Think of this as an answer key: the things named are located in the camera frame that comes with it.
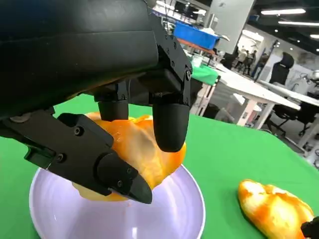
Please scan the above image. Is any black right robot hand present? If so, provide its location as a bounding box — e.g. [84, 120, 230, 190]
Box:
[300, 216, 319, 239]

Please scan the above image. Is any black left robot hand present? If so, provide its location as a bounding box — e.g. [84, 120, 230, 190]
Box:
[0, 0, 194, 205]

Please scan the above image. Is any orange and white bread roll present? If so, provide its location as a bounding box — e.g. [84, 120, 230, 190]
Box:
[72, 112, 187, 202]
[237, 179, 315, 239]

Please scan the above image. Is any black office chair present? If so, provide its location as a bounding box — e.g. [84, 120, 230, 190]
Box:
[264, 102, 319, 137]
[269, 52, 295, 85]

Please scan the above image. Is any green table cloth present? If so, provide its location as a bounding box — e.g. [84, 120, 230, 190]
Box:
[0, 93, 319, 239]

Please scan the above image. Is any blue plastic bin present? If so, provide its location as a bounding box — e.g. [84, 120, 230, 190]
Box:
[173, 21, 221, 50]

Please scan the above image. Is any white desk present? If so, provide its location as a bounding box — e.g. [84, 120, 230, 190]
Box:
[216, 66, 302, 130]
[259, 79, 319, 150]

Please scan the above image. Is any lilac plate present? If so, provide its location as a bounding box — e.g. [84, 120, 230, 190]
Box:
[29, 163, 206, 239]

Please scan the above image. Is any person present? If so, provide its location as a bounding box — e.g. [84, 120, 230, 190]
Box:
[248, 49, 259, 75]
[235, 46, 248, 73]

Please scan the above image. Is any ceiling light strip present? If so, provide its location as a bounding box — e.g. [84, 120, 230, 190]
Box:
[260, 8, 307, 15]
[278, 20, 319, 27]

